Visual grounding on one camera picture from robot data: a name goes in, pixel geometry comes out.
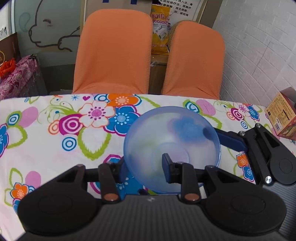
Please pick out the blue translucent plastic bowl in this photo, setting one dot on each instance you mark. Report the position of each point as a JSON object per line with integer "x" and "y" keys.
{"x": 186, "y": 136}

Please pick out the orange chair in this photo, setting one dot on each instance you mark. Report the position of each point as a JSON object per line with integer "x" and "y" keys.
{"x": 195, "y": 62}
{"x": 114, "y": 53}

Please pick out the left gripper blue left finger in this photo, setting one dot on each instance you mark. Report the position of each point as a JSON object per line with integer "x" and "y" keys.
{"x": 121, "y": 177}

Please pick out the yellow snack bag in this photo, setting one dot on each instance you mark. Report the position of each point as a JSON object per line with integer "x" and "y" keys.
{"x": 160, "y": 34}

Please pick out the chinese text poster board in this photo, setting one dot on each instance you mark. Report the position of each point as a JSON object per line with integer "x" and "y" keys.
{"x": 182, "y": 9}

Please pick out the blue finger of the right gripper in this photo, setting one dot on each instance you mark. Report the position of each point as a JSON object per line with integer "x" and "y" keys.
{"x": 231, "y": 140}

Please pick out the red orange object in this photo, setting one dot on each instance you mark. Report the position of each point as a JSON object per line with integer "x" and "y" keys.
{"x": 7, "y": 68}

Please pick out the purple floral fabric bag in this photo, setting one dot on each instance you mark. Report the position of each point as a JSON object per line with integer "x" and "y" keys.
{"x": 25, "y": 81}

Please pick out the red cracker box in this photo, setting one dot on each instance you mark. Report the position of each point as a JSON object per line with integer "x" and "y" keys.
{"x": 281, "y": 113}

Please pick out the right orange chair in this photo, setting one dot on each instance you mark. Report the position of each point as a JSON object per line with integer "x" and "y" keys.
{"x": 195, "y": 62}

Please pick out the brown paper bag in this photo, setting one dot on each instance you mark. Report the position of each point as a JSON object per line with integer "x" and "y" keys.
{"x": 9, "y": 49}

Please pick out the left orange chair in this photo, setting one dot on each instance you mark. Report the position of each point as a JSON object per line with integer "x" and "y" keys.
{"x": 114, "y": 53}

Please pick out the frosted glass cat door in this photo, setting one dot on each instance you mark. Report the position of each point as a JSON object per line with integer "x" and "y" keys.
{"x": 50, "y": 29}

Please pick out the floral tablecloth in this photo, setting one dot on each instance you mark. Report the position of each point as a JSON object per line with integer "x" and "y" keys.
{"x": 58, "y": 156}

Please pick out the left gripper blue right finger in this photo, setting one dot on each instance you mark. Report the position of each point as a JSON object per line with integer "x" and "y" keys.
{"x": 172, "y": 171}

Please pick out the cardboard box with blue handles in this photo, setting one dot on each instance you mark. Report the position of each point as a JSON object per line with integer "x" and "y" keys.
{"x": 91, "y": 6}

